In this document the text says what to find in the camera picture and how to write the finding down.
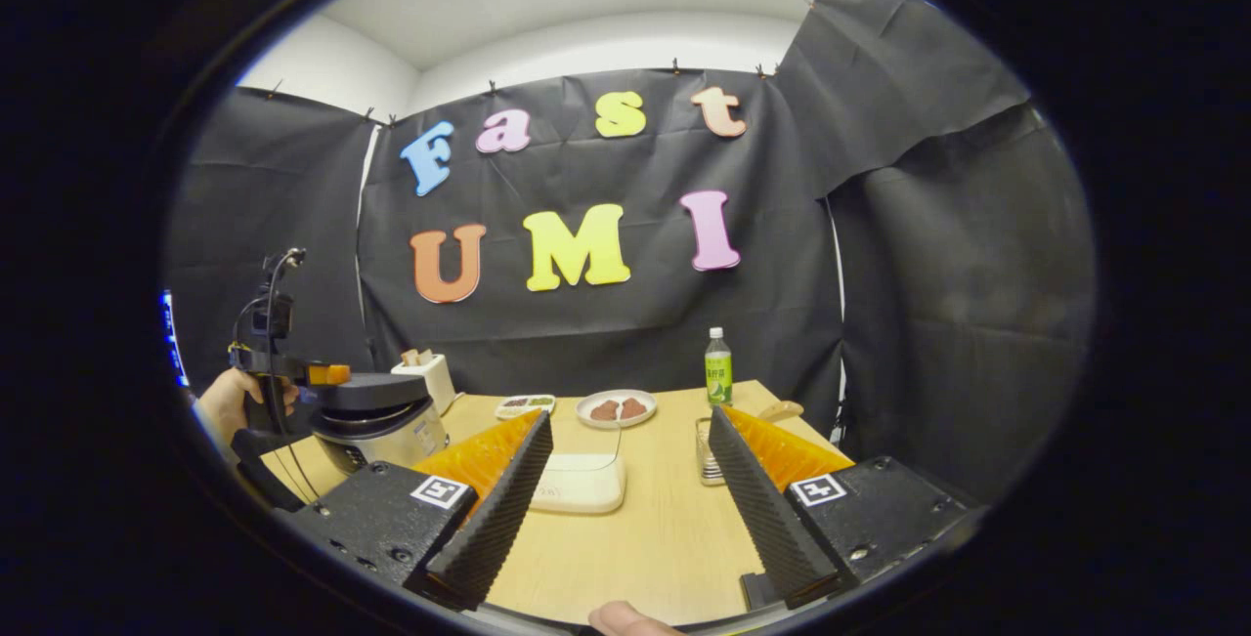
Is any white toaster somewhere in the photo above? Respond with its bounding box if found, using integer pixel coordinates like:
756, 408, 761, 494
391, 350, 458, 415

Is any white divided bean dish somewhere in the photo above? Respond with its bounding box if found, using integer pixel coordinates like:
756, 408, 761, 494
495, 394, 557, 420

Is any clear glass dish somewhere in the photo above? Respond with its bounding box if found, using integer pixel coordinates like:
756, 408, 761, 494
528, 421, 626, 516

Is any black silver rice cooker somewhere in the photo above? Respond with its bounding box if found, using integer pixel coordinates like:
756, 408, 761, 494
298, 372, 451, 476

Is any computer monitor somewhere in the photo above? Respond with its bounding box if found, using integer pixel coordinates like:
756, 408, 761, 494
161, 290, 189, 389

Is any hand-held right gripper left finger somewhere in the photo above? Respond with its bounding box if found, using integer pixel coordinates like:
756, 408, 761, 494
293, 409, 554, 613

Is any clear wire chopstick holder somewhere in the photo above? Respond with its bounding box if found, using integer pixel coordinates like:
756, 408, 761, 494
695, 415, 729, 488

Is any black backdrop cloth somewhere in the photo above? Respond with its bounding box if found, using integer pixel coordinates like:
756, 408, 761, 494
161, 0, 1096, 510

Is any white round plate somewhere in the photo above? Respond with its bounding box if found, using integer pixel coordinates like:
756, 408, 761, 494
575, 389, 658, 430

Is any green tea bottle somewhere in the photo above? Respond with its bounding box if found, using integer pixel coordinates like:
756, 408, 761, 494
705, 327, 734, 407

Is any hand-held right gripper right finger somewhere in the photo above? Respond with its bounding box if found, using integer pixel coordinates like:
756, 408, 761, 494
709, 405, 983, 610

